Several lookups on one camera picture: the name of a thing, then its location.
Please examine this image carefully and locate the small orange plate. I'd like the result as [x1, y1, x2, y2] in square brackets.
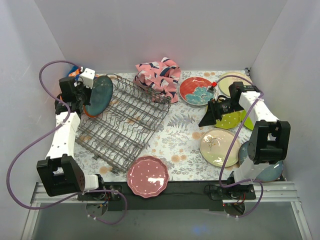
[83, 105, 102, 118]

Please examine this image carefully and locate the dark teal plate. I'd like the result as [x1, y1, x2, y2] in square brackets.
[89, 75, 113, 112]

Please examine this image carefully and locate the pink dotted plate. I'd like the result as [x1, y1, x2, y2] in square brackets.
[127, 155, 170, 199]

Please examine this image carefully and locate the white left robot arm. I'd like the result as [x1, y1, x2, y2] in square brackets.
[36, 76, 107, 200]

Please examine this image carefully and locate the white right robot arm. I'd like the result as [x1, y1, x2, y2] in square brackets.
[199, 82, 291, 199]

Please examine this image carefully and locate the olive green dotted plate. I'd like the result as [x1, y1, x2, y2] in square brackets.
[210, 111, 242, 130]

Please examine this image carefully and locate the cream plate at back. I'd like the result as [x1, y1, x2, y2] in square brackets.
[218, 71, 252, 97]

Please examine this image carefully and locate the orange and blue cloth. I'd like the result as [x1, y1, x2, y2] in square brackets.
[67, 65, 83, 78]

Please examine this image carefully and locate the lime green plate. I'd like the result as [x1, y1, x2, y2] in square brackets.
[240, 110, 254, 131]

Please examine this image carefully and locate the cream and green plate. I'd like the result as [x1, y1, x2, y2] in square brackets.
[199, 128, 235, 167]

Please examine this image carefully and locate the red plate with teal flower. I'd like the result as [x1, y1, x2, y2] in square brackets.
[179, 76, 215, 107]

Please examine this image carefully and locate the floral tablecloth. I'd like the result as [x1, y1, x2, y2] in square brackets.
[48, 70, 266, 183]

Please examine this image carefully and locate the pink patterned cloth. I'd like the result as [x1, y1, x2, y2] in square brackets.
[133, 57, 181, 104]

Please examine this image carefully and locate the black base bar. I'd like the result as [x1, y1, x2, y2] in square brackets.
[72, 180, 257, 212]

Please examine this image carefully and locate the grey blue plate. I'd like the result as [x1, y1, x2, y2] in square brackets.
[238, 141, 284, 183]

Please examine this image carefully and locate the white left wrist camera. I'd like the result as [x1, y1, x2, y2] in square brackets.
[78, 68, 96, 89]

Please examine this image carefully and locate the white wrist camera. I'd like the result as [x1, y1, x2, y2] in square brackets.
[78, 68, 96, 89]
[207, 81, 219, 101]

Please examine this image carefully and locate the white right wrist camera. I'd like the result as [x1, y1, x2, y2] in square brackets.
[207, 81, 219, 101]

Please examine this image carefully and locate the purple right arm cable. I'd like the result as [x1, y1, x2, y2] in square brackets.
[218, 74, 265, 220]

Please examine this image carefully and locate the grey wire dish rack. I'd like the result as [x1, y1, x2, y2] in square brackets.
[75, 74, 171, 173]

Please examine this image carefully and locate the aluminium rail frame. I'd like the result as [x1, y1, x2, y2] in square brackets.
[22, 182, 312, 240]

